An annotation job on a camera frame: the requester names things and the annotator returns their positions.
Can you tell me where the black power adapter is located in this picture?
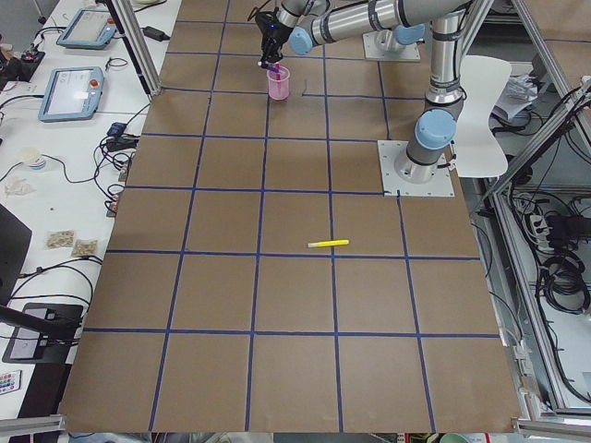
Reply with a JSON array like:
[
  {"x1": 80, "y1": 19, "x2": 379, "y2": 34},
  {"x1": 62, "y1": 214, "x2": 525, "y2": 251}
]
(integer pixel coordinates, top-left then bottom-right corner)
[{"x1": 142, "y1": 26, "x2": 170, "y2": 42}]

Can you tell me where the blue teach pendant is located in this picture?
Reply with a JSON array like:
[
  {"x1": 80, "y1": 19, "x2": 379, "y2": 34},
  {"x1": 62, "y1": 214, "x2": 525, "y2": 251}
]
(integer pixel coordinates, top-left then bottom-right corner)
[
  {"x1": 56, "y1": 8, "x2": 117, "y2": 50},
  {"x1": 38, "y1": 66, "x2": 104, "y2": 123}
]

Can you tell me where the yellow marker pen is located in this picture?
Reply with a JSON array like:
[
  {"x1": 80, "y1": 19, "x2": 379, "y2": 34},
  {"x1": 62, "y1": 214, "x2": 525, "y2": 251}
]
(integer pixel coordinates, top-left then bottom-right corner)
[{"x1": 307, "y1": 239, "x2": 350, "y2": 248}]

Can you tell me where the pink mesh cup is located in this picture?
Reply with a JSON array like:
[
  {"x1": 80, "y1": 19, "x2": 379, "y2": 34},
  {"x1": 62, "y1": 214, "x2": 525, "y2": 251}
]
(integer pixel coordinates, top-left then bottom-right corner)
[{"x1": 267, "y1": 65, "x2": 291, "y2": 101}]

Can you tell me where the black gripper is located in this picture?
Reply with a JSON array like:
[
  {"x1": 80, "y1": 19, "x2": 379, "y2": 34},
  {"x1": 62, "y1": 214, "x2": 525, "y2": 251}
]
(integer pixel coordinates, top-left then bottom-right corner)
[{"x1": 255, "y1": 12, "x2": 293, "y2": 68}]

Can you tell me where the aluminium frame post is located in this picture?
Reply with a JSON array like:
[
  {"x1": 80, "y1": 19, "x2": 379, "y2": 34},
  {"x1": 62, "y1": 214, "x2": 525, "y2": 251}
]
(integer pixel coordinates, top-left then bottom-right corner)
[{"x1": 104, "y1": 0, "x2": 162, "y2": 98}]

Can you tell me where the black camera stand base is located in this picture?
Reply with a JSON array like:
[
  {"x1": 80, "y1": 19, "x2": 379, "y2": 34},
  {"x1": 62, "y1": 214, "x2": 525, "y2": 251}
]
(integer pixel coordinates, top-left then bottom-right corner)
[{"x1": 1, "y1": 303, "x2": 83, "y2": 365}]

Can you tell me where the near blue teach pendant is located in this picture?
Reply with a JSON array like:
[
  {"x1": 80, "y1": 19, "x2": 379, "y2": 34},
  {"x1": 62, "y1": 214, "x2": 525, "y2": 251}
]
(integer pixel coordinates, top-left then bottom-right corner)
[{"x1": 38, "y1": 66, "x2": 104, "y2": 123}]

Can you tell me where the far blue teach pendant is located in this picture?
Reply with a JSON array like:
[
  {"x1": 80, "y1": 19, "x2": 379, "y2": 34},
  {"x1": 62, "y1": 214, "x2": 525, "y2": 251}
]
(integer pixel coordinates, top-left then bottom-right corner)
[{"x1": 56, "y1": 8, "x2": 117, "y2": 50}]

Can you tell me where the white plastic chair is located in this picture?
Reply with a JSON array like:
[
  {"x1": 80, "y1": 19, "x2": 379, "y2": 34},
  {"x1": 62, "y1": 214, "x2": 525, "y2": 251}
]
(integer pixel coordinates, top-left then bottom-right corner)
[{"x1": 453, "y1": 55, "x2": 512, "y2": 178}]

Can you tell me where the pink marker pen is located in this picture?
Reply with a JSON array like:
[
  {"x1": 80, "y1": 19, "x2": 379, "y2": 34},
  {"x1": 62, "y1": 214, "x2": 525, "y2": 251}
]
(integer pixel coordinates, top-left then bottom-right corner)
[{"x1": 275, "y1": 69, "x2": 284, "y2": 95}]

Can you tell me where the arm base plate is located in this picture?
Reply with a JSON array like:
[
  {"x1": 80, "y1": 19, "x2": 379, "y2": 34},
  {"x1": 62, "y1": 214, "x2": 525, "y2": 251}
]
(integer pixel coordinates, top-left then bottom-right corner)
[
  {"x1": 363, "y1": 30, "x2": 421, "y2": 63},
  {"x1": 377, "y1": 140, "x2": 454, "y2": 198}
]

